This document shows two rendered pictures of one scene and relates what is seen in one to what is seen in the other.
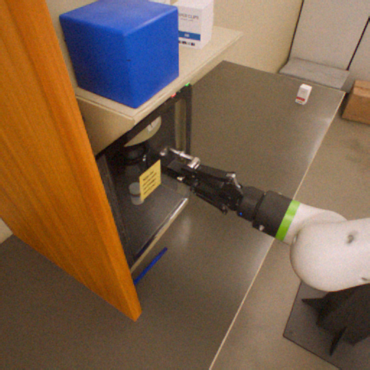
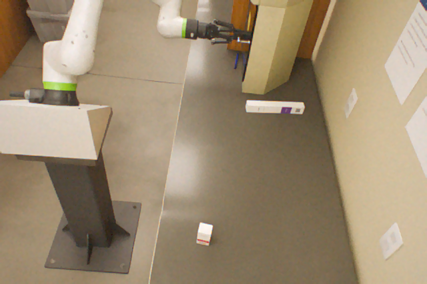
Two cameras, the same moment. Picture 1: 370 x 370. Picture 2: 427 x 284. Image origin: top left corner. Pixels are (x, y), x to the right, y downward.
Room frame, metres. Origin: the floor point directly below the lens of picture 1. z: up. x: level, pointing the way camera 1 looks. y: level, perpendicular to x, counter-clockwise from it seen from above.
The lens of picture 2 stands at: (1.75, -0.94, 2.14)
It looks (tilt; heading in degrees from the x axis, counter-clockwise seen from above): 48 degrees down; 145
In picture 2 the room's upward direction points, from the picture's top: 8 degrees clockwise
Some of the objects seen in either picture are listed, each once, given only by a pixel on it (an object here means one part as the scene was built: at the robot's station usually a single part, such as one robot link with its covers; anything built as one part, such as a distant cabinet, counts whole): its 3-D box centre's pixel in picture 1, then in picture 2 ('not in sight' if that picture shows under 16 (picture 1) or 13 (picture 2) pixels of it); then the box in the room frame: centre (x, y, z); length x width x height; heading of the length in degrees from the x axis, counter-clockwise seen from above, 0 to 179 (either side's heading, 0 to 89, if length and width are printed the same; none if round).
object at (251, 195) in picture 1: (239, 199); (207, 31); (0.42, -0.13, 1.20); 0.09 x 0.07 x 0.08; 58
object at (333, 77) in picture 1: (309, 86); not in sight; (2.81, -1.31, 0.17); 0.60 x 0.42 x 0.33; 56
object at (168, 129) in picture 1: (157, 182); (248, 31); (0.48, 0.07, 1.19); 0.30 x 0.01 x 0.40; 148
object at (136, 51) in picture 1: (125, 49); not in sight; (0.37, 0.08, 1.56); 0.10 x 0.10 x 0.09; 58
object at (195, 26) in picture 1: (193, 22); not in sight; (0.52, -0.01, 1.54); 0.05 x 0.05 x 0.06; 66
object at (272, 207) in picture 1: (271, 211); (192, 29); (0.39, -0.19, 1.20); 0.12 x 0.06 x 0.09; 148
